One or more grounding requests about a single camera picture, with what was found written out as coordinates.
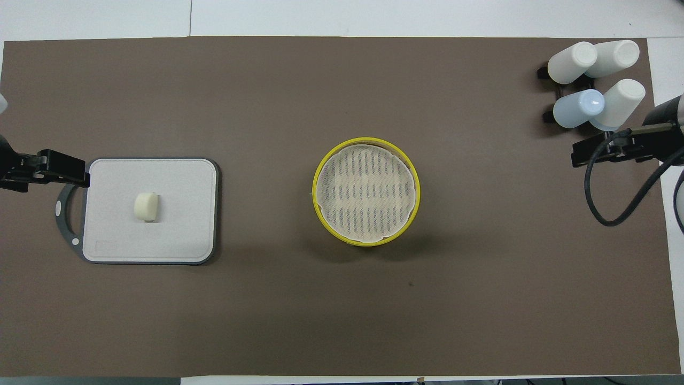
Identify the white steamed bun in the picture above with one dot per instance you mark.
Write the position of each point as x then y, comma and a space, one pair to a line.
145, 206

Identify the yellow steamer basket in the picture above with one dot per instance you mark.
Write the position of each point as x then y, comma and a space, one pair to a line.
416, 192

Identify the white gauze steamer liner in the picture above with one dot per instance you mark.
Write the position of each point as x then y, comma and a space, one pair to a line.
366, 187

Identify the white plastic cup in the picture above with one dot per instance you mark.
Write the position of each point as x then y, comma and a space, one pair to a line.
569, 64
622, 101
614, 56

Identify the light blue plastic cup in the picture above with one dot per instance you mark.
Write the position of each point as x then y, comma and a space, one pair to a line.
574, 109

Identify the black cup rack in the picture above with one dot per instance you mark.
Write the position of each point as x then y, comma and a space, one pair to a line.
543, 72

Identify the white grey-rimmed cutting board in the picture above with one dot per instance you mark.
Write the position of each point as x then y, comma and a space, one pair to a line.
176, 230

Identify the brown table mat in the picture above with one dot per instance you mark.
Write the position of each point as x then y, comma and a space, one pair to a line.
320, 299

